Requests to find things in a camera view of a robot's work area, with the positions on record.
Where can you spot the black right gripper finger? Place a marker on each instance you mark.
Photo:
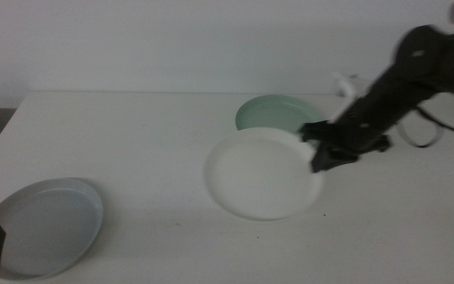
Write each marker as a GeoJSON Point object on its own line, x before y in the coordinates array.
{"type": "Point", "coordinates": [343, 157]}
{"type": "Point", "coordinates": [322, 154]}

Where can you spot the pale green shallow bowl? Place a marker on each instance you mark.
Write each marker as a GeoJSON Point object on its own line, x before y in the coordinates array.
{"type": "Point", "coordinates": [274, 112]}

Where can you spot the white shallow bowl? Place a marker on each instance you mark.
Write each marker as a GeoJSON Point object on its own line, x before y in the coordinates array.
{"type": "Point", "coordinates": [258, 177]}

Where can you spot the light grey shallow bowl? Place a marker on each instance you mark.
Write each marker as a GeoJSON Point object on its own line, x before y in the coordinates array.
{"type": "Point", "coordinates": [53, 229]}

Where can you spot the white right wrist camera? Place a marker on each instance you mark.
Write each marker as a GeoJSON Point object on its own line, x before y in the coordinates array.
{"type": "Point", "coordinates": [343, 87]}

